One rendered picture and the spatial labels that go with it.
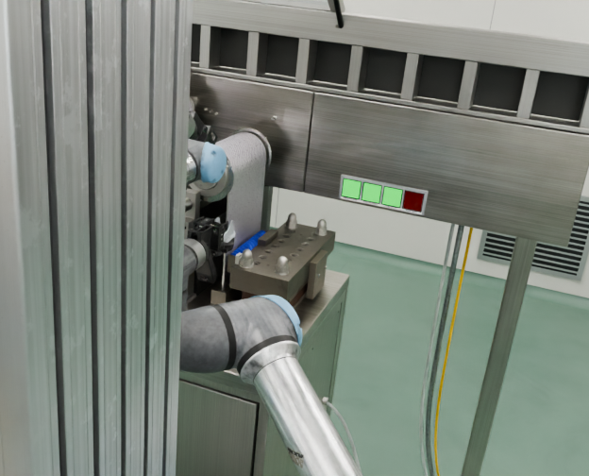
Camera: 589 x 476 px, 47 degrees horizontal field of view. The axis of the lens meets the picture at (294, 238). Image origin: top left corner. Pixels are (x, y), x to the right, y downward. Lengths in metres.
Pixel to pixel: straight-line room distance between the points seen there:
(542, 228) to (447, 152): 0.32
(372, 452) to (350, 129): 1.42
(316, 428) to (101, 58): 0.79
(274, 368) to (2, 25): 0.88
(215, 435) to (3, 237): 1.37
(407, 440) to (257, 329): 1.85
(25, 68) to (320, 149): 1.63
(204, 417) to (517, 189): 0.99
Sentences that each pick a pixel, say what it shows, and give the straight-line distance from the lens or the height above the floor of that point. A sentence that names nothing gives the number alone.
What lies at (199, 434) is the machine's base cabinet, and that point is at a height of 0.68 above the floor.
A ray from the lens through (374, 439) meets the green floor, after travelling 2.92.
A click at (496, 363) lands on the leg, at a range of 2.27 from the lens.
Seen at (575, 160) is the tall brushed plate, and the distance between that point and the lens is 1.87.
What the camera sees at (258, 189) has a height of 1.17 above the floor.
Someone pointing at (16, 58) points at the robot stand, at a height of 1.71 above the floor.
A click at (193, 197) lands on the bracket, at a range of 1.75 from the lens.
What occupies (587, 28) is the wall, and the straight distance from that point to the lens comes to 4.16.
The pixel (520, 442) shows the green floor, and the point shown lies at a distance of 3.13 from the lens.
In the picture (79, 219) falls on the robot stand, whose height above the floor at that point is 1.60.
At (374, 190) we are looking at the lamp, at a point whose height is 1.19.
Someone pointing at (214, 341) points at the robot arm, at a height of 1.17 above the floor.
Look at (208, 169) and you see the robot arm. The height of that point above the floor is 1.39.
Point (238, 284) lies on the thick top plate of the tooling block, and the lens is 1.77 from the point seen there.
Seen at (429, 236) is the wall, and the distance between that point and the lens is 4.45.
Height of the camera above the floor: 1.76
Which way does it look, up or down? 22 degrees down
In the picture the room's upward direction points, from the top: 6 degrees clockwise
